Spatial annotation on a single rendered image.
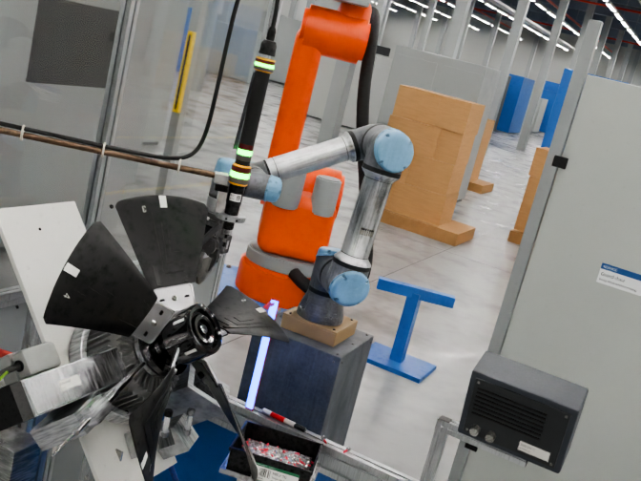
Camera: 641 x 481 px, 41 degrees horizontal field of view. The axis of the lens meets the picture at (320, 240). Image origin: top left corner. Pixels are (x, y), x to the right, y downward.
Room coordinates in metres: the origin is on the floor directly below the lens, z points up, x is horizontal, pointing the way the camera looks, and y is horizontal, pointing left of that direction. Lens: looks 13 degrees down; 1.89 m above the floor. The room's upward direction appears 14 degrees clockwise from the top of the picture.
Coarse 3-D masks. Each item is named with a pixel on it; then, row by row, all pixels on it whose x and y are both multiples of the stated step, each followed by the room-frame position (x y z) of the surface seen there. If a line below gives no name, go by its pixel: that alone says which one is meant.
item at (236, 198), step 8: (272, 32) 1.86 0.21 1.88; (264, 40) 1.86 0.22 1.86; (272, 40) 1.87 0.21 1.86; (264, 48) 1.86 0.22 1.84; (272, 48) 1.86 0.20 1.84; (232, 184) 1.86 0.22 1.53; (232, 192) 1.86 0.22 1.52; (240, 192) 1.86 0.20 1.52; (232, 200) 1.85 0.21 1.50; (240, 200) 1.86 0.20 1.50; (232, 208) 1.86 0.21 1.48; (224, 224) 1.86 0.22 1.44; (232, 224) 1.86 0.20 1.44
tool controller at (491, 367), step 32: (480, 384) 1.91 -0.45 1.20; (512, 384) 1.89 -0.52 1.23; (544, 384) 1.91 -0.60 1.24; (576, 384) 1.93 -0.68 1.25; (480, 416) 1.92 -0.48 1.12; (512, 416) 1.89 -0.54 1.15; (544, 416) 1.86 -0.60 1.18; (576, 416) 1.83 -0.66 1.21; (512, 448) 1.90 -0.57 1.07; (544, 448) 1.87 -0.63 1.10
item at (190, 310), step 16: (192, 304) 1.77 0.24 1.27; (176, 320) 1.74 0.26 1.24; (192, 320) 1.75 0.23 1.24; (208, 320) 1.79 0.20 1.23; (160, 336) 1.76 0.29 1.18; (176, 336) 1.72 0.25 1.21; (192, 336) 1.71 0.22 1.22; (208, 336) 1.77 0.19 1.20; (144, 352) 1.73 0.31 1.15; (160, 352) 1.75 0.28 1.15; (208, 352) 1.73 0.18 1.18; (160, 368) 1.73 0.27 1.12; (176, 368) 1.78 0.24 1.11
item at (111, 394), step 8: (136, 368) 1.71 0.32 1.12; (128, 376) 1.67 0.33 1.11; (120, 384) 1.64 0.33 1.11; (128, 384) 1.66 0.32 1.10; (112, 392) 1.60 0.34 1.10; (112, 400) 1.59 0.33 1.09; (88, 416) 1.52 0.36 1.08; (80, 424) 1.49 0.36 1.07; (88, 424) 1.51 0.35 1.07; (72, 432) 1.47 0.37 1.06
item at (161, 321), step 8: (160, 304) 1.73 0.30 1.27; (152, 312) 1.72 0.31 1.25; (168, 312) 1.74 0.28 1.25; (144, 320) 1.71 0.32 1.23; (152, 320) 1.72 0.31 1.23; (160, 320) 1.74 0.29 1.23; (168, 320) 1.75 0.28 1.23; (136, 328) 1.70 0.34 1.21; (144, 328) 1.71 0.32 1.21; (152, 328) 1.73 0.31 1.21; (160, 328) 1.74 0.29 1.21; (136, 336) 1.70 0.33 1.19; (144, 336) 1.72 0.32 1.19; (152, 336) 1.73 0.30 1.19
